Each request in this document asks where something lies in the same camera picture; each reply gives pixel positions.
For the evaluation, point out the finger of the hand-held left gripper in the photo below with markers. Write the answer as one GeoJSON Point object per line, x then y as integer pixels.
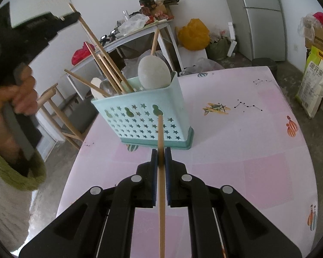
{"type": "Point", "coordinates": [70, 18]}

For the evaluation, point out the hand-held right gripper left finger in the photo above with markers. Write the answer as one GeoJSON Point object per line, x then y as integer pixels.
{"type": "Point", "coordinates": [154, 166]}

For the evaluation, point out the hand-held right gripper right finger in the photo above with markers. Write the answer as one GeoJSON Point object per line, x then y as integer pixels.
{"type": "Point", "coordinates": [169, 166]}

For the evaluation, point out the single wooden chopstick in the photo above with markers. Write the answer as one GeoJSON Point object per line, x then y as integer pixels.
{"type": "Point", "coordinates": [102, 49]}
{"type": "Point", "coordinates": [161, 220]}

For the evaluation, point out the teal star-holed utensil holder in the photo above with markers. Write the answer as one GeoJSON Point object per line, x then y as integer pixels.
{"type": "Point", "coordinates": [183, 113]}

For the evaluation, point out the person's left hand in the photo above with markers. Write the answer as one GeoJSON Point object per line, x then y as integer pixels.
{"type": "Point", "coordinates": [27, 94]}

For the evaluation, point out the red plastic bag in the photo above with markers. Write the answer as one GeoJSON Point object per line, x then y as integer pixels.
{"type": "Point", "coordinates": [79, 56]}

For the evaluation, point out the small black device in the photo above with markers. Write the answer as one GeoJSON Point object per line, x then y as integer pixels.
{"type": "Point", "coordinates": [103, 39]}
{"type": "Point", "coordinates": [113, 34]}

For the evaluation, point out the clear glass bottle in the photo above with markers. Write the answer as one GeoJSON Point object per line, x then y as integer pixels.
{"type": "Point", "coordinates": [126, 15]}

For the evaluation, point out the wooden chair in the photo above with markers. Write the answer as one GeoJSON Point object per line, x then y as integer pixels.
{"type": "Point", "coordinates": [47, 96]}

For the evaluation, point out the white side table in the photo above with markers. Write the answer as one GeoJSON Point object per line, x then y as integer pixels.
{"type": "Point", "coordinates": [129, 39]}

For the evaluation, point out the white plastic bag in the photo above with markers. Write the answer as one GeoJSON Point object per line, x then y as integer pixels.
{"type": "Point", "coordinates": [133, 24]}

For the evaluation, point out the pink printed tablecloth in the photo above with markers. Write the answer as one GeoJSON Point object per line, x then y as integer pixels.
{"type": "Point", "coordinates": [231, 139]}

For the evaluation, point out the dark brown box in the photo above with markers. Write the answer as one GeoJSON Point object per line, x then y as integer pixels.
{"type": "Point", "coordinates": [146, 3]}

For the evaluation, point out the white woven sack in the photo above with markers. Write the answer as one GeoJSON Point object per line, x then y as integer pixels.
{"type": "Point", "coordinates": [130, 68]}

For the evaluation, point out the open cardboard box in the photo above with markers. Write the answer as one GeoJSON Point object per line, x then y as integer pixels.
{"type": "Point", "coordinates": [170, 6]}

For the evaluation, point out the translucent plastic bag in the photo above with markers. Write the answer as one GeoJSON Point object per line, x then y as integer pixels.
{"type": "Point", "coordinates": [204, 65]}

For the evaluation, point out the yellow plastic bag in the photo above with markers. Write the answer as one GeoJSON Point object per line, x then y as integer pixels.
{"type": "Point", "coordinates": [193, 35]}

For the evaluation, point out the olive green bag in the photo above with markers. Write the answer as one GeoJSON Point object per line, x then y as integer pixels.
{"type": "Point", "coordinates": [219, 49]}

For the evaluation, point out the white flat box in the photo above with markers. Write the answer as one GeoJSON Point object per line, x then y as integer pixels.
{"type": "Point", "coordinates": [232, 48]}

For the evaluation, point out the white narrow box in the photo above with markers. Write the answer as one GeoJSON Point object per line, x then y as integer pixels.
{"type": "Point", "coordinates": [231, 31]}

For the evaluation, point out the white and yellow rice bag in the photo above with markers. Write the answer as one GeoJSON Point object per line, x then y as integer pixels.
{"type": "Point", "coordinates": [315, 86]}

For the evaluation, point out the silver refrigerator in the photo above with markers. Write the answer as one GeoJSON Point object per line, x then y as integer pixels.
{"type": "Point", "coordinates": [258, 18]}

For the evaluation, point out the large cardboard box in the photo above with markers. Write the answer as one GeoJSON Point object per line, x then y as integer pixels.
{"type": "Point", "coordinates": [321, 41]}

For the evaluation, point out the clear crumpled plastic bag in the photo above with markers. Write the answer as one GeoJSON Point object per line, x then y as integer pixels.
{"type": "Point", "coordinates": [306, 24]}

